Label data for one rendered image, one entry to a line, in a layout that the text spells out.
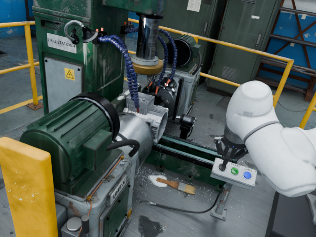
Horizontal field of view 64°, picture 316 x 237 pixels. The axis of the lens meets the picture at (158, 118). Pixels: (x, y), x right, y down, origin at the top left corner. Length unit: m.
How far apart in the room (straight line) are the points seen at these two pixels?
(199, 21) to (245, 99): 3.87
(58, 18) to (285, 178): 1.02
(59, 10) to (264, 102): 0.90
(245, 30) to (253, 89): 3.64
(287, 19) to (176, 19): 2.46
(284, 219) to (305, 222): 0.09
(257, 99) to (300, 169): 0.18
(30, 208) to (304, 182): 0.63
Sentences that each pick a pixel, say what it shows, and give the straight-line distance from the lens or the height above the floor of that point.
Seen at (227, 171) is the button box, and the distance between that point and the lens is 1.08.
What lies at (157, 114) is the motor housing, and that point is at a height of 1.10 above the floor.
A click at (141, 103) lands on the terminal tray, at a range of 1.28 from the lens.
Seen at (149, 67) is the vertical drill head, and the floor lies 1.33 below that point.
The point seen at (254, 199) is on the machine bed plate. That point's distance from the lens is 1.42.
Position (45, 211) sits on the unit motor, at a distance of 0.70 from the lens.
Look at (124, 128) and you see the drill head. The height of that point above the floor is 1.16.
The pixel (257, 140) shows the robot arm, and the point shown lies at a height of 1.40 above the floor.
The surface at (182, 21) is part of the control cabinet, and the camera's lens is 4.60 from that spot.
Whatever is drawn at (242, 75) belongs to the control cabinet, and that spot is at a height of 0.45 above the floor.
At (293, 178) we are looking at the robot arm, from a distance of 0.63.
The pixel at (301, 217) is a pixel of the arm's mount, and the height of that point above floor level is 0.91.
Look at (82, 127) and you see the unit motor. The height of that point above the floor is 1.34.
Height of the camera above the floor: 1.71
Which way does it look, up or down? 30 degrees down
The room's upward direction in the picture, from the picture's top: 9 degrees clockwise
